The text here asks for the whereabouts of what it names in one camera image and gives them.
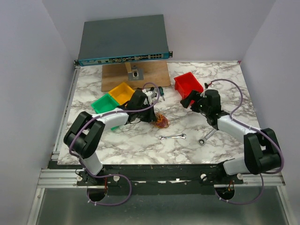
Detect aluminium frame rail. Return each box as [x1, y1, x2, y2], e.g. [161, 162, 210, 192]
[37, 169, 87, 188]

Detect colourful thin wires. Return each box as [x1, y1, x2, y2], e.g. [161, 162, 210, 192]
[150, 112, 170, 129]

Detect wooden board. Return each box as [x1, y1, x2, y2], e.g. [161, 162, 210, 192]
[101, 60, 171, 92]

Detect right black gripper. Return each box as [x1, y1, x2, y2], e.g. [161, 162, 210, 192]
[180, 90, 210, 115]

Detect green handle screwdriver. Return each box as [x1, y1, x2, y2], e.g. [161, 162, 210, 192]
[158, 86, 165, 101]

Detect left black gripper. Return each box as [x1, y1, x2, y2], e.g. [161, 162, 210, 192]
[136, 103, 158, 123]

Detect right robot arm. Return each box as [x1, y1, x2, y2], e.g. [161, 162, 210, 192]
[180, 90, 283, 184]

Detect yellow plastic bin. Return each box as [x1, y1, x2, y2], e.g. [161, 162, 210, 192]
[108, 82, 135, 105]

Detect green plastic bin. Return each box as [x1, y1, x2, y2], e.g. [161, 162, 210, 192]
[90, 93, 120, 131]

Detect grey blue network switch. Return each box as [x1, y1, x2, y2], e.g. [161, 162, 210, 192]
[75, 15, 173, 67]

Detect red plastic bin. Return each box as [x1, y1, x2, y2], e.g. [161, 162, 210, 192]
[174, 72, 204, 99]

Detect silver ratchet wrench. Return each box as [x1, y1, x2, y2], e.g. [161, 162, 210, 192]
[198, 129, 217, 146]

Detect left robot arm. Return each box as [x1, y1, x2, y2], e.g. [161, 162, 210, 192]
[63, 89, 160, 185]

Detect silver open-end wrench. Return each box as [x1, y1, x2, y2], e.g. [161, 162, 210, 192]
[158, 134, 186, 140]

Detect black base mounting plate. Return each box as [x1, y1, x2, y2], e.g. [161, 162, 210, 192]
[77, 164, 243, 195]

